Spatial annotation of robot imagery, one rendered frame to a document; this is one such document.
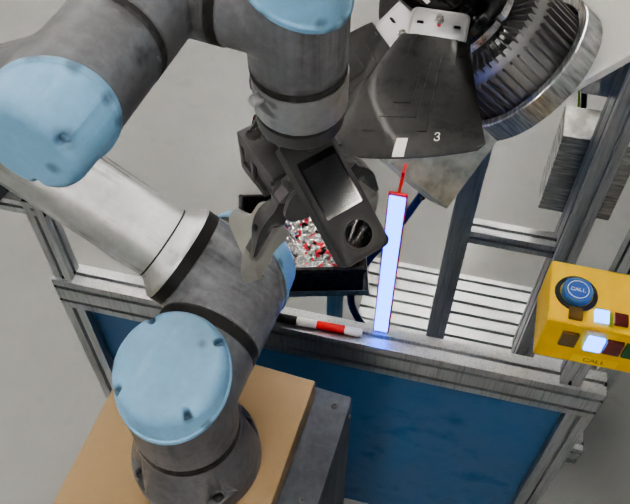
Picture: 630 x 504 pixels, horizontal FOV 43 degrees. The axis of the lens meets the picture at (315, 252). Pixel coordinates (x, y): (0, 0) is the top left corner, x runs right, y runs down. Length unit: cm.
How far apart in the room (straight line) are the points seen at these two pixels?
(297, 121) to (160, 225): 29
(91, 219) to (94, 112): 37
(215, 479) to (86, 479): 17
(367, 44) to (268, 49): 83
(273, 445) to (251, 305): 22
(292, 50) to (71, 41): 14
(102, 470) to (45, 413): 127
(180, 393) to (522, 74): 77
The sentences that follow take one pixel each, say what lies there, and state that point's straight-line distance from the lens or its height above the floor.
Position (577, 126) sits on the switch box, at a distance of 166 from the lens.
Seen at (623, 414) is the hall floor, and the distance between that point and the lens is 230.
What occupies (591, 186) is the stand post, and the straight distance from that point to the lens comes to 160.
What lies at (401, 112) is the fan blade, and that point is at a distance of 114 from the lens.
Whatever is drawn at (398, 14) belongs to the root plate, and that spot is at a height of 113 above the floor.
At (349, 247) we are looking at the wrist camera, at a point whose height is 142.
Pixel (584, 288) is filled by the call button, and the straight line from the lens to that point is 110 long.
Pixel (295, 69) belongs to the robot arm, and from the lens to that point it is 56.
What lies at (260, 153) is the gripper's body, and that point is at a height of 145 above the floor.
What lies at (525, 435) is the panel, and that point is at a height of 64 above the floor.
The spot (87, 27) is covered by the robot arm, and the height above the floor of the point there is 164.
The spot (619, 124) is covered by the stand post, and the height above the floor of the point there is 97.
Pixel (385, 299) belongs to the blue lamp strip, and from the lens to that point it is 119.
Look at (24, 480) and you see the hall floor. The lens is 220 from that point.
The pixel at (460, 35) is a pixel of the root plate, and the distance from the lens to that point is 125.
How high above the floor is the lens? 195
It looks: 53 degrees down
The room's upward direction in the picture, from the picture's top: straight up
